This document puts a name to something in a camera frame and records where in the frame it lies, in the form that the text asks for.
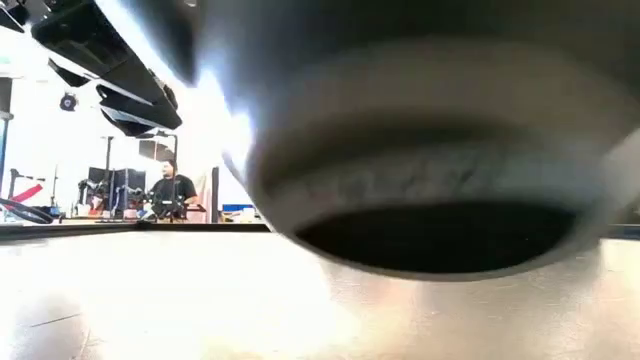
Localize red tube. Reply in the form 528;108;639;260
7;183;45;207

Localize person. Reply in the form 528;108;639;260
148;158;199;222

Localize black upright post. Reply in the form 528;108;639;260
211;166;221;225

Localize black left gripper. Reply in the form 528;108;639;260
30;0;202;139

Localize black robot workstation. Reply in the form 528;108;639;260
77;166;149;220

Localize black aluminium table frame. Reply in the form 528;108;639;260
0;221;640;243

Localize small dark blue mug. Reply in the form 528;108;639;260
219;0;640;283

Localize black table mat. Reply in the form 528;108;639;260
0;232;640;360

